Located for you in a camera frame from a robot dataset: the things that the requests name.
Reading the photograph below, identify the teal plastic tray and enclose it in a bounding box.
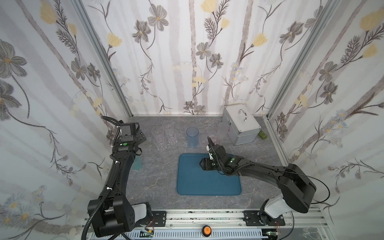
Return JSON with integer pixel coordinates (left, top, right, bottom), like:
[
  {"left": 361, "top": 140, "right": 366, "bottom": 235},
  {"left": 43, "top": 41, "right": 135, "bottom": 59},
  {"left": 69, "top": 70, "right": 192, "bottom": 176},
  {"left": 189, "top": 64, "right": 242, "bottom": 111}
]
[{"left": 177, "top": 154, "right": 242, "bottom": 196}]

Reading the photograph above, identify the blue plastic tumbler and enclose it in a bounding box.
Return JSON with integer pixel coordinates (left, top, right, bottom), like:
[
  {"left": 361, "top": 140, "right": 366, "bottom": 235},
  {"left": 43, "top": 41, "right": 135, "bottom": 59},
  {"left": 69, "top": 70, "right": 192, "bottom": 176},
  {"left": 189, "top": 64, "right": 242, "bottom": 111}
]
[{"left": 186, "top": 127, "right": 199, "bottom": 148}]

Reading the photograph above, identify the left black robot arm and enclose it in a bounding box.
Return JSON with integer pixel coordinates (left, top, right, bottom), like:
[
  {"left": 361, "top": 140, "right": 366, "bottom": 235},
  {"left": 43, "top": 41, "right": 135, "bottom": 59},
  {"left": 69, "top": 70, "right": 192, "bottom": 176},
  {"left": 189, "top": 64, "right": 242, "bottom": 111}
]
[{"left": 81, "top": 116, "right": 154, "bottom": 240}]

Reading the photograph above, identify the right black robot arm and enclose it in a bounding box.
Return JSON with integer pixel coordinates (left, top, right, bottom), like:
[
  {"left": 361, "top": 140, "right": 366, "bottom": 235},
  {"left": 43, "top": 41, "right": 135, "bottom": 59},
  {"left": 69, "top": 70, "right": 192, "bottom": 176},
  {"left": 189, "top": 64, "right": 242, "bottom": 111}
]
[{"left": 200, "top": 137, "right": 331, "bottom": 226}]

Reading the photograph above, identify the frosted clear cup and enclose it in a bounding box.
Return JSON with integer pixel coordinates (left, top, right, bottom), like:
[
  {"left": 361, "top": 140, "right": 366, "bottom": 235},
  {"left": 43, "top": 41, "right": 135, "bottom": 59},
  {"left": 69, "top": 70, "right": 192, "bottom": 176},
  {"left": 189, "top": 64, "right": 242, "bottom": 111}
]
[{"left": 199, "top": 134, "right": 209, "bottom": 148}]

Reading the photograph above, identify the clear faceted glass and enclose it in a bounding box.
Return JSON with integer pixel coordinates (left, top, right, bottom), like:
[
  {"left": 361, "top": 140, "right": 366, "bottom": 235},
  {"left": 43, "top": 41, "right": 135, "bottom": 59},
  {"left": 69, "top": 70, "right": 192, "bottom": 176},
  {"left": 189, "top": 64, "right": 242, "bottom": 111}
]
[
  {"left": 152, "top": 126, "right": 167, "bottom": 152},
  {"left": 163, "top": 121, "right": 178, "bottom": 145}
]

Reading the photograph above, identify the silver aluminium case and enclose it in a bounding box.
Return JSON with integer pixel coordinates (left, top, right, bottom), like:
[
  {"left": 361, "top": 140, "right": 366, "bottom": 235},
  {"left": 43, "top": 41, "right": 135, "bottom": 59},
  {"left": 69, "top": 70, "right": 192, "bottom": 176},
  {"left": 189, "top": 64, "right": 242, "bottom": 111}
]
[{"left": 222, "top": 104, "right": 261, "bottom": 146}]

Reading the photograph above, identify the green small object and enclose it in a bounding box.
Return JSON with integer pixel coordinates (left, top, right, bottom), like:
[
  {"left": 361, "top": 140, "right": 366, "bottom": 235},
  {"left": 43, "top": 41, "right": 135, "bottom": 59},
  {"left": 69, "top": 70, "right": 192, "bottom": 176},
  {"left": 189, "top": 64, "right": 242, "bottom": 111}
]
[{"left": 258, "top": 130, "right": 268, "bottom": 140}]

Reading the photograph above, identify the orange emergency button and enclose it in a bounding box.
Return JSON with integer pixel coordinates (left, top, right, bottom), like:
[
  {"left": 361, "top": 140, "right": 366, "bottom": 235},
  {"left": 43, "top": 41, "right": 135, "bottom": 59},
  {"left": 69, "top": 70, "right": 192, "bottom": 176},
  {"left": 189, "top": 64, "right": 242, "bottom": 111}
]
[{"left": 202, "top": 225, "right": 212, "bottom": 238}]

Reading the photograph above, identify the aluminium mounting rail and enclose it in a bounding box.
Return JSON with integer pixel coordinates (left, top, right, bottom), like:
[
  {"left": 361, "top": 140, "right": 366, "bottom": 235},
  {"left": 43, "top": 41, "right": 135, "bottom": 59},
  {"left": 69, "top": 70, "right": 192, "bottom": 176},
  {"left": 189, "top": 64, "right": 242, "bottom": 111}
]
[{"left": 80, "top": 208, "right": 331, "bottom": 240}]

